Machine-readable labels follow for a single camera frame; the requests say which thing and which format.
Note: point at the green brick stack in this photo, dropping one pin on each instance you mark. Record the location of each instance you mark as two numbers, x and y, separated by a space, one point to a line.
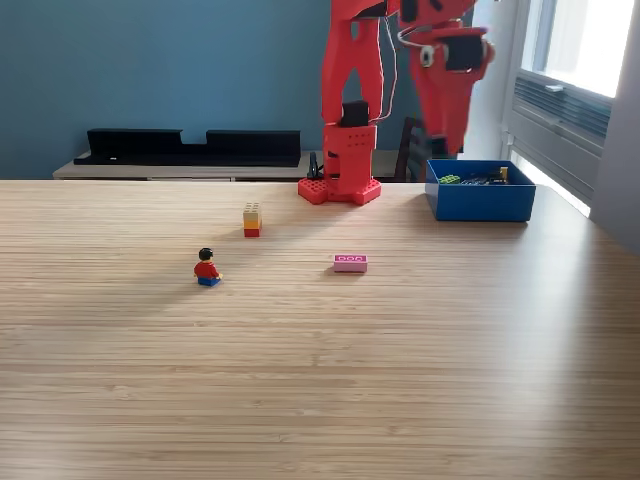
449 179

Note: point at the yellow toy digger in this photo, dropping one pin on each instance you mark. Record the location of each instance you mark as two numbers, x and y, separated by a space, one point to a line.
502 174

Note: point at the blue plastic bin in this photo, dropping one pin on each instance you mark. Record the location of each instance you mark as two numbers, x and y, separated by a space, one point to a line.
480 205

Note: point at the dark wooden chair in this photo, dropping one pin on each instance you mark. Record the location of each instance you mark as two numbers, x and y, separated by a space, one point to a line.
412 150

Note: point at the grey window vent unit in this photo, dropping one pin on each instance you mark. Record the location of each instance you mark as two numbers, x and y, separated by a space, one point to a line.
560 135

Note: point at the window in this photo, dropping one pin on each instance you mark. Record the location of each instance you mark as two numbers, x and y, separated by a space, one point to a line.
580 40

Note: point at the pink flat brick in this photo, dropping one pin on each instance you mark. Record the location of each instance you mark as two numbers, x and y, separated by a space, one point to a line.
351 262

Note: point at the tan yellow red brick stack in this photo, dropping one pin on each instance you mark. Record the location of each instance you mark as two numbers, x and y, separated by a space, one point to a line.
252 220

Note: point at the toy figure red shirt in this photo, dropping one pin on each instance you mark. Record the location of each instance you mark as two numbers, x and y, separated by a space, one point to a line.
206 270

